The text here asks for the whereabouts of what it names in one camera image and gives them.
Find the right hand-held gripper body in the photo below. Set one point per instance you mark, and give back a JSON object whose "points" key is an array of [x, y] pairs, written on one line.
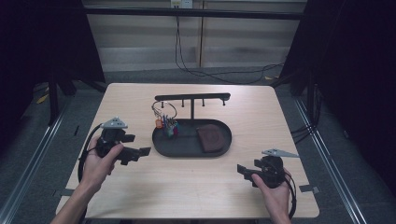
{"points": [[272, 172]]}

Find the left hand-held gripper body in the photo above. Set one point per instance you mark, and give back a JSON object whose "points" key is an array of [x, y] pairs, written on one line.
{"points": [[110, 140]]}

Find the key bunch with coloured tags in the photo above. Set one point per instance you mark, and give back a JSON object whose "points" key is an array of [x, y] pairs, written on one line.
{"points": [[166, 123]]}

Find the brown zip pouch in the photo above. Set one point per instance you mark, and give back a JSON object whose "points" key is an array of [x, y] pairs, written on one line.
{"points": [[211, 138]]}

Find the black key rack with tray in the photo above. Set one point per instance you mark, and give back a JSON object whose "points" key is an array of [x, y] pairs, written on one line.
{"points": [[192, 138]]}

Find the person's right hand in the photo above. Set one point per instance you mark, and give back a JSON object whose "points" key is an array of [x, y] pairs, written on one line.
{"points": [[274, 196]]}

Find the person's left hand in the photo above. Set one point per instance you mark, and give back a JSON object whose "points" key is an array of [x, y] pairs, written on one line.
{"points": [[98, 168]]}

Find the small black floor strip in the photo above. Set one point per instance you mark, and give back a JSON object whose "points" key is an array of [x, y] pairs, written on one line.
{"points": [[76, 130]]}

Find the grey tape strip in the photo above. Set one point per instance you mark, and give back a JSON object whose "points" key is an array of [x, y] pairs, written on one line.
{"points": [[308, 188], [62, 192]]}

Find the black metal stand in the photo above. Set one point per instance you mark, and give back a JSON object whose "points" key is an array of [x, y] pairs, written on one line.
{"points": [[53, 99]]}

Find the yellow floor tape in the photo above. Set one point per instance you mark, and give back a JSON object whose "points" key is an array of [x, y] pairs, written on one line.
{"points": [[42, 99]]}

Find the black curtain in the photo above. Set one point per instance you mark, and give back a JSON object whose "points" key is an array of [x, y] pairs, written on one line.
{"points": [[37, 46], [358, 62]]}

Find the metal floor rail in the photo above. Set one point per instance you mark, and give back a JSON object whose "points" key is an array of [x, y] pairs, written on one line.
{"points": [[330, 161], [34, 155]]}

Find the black horizontal frame bar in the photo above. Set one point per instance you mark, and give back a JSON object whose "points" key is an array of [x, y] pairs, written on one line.
{"points": [[193, 13]]}

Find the white wall socket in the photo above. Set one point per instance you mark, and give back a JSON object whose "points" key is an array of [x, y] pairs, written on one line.
{"points": [[181, 3]]}

